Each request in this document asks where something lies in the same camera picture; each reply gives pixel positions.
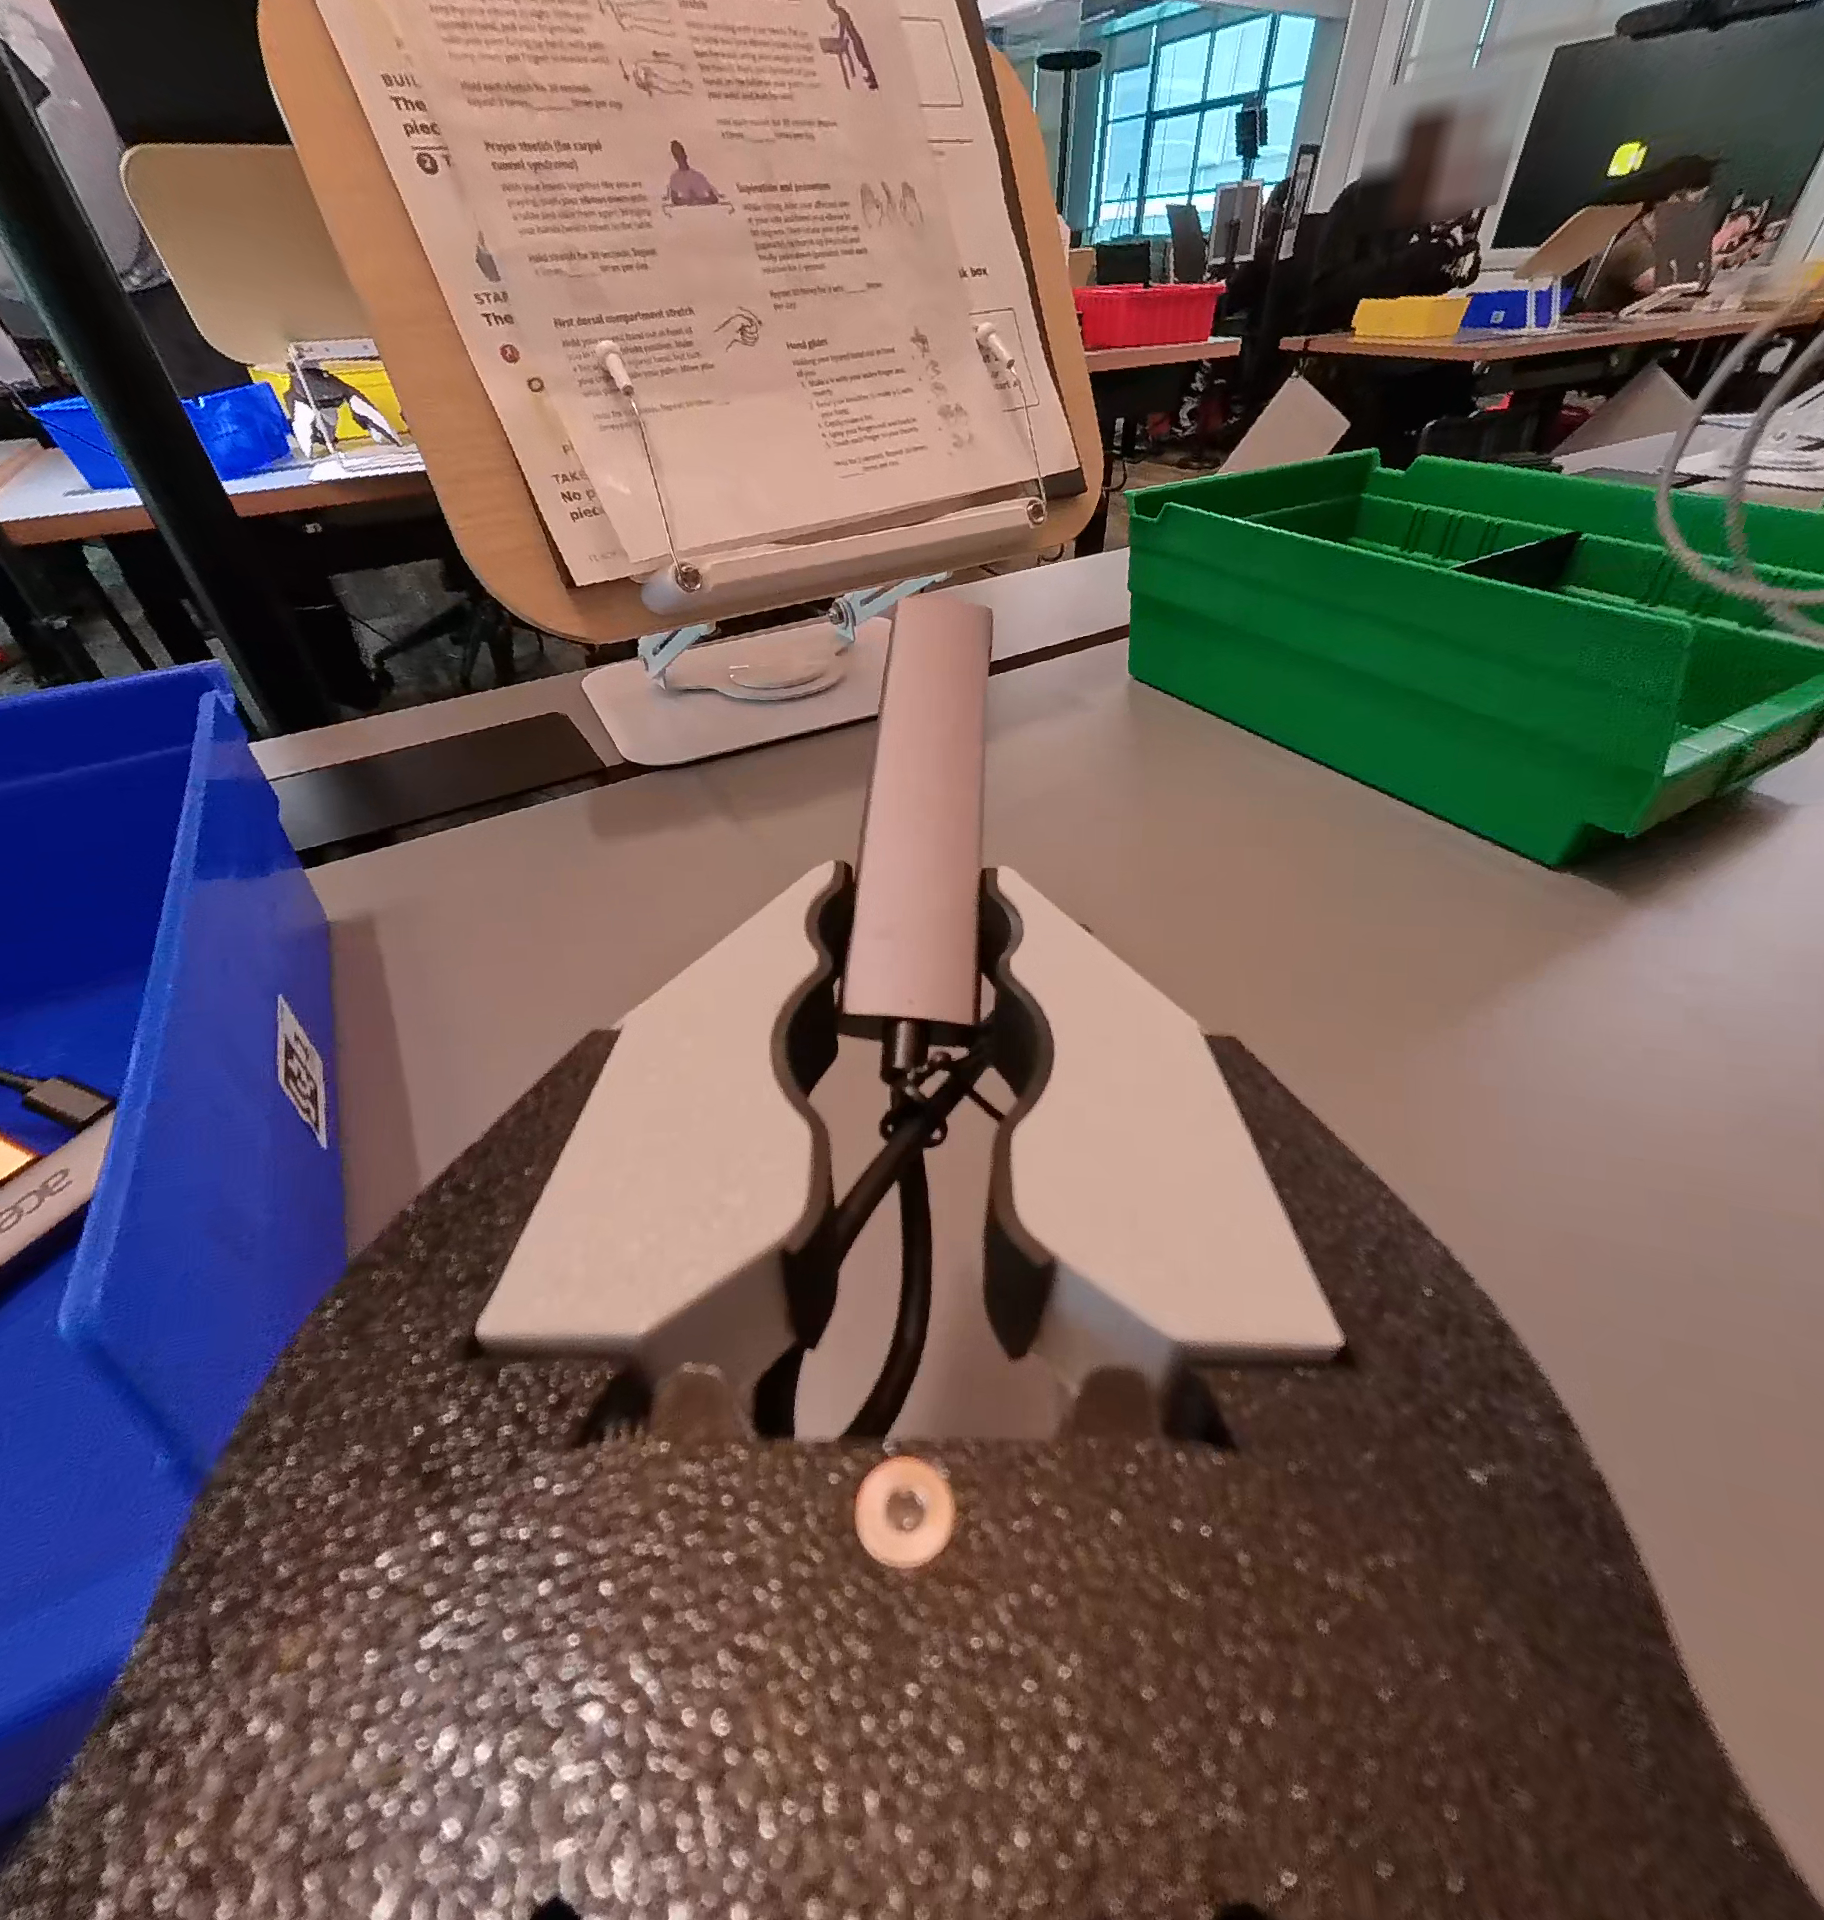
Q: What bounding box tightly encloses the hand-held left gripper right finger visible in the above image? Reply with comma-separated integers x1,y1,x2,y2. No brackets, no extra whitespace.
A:
981,864,1347,1433

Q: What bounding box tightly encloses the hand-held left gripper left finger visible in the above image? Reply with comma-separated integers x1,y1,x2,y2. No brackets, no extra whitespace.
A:
473,860,838,1427

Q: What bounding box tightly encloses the large blue plastic bin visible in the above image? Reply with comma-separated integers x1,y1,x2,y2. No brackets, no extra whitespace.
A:
0,665,349,1868

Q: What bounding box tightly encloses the grey USB hub with cable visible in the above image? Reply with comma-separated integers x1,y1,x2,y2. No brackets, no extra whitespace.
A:
754,592,1033,1445

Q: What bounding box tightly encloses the green plastic bin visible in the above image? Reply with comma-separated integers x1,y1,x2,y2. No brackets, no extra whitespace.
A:
1125,448,1824,873

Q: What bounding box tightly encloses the braided grey cable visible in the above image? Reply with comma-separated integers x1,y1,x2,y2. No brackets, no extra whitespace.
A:
1651,277,1824,657

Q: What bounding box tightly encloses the grey desk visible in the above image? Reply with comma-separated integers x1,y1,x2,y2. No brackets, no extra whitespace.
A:
244,546,1824,1920

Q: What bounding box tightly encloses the silver USB hub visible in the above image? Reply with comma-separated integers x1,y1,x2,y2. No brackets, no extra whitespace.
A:
0,1116,120,1309

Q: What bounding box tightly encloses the grey document stand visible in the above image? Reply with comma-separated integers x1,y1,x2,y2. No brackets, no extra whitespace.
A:
1565,364,1702,452
1219,374,1357,479

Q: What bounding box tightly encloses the wooden document stand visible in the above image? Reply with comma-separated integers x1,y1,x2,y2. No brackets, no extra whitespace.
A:
120,141,377,362
259,0,1107,769

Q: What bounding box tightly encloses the red plastic bin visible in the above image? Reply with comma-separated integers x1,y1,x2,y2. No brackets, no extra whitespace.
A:
1073,283,1229,352

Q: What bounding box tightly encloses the black metal pole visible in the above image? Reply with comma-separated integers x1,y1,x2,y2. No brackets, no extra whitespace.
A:
0,0,306,738

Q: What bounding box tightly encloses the white printed instruction sheet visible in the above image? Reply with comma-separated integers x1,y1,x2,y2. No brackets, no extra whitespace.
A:
314,0,1086,589

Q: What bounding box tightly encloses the open cardboard box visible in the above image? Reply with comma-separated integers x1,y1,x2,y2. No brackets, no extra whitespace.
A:
1516,202,1656,318

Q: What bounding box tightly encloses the black floor lamp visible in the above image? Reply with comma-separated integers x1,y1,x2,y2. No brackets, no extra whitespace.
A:
1035,44,1113,243

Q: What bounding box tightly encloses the black hanging monitor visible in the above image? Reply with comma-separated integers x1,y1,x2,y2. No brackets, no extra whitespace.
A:
43,0,276,148

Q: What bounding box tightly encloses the large black wall screen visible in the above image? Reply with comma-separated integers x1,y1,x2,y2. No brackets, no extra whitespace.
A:
1494,13,1824,257

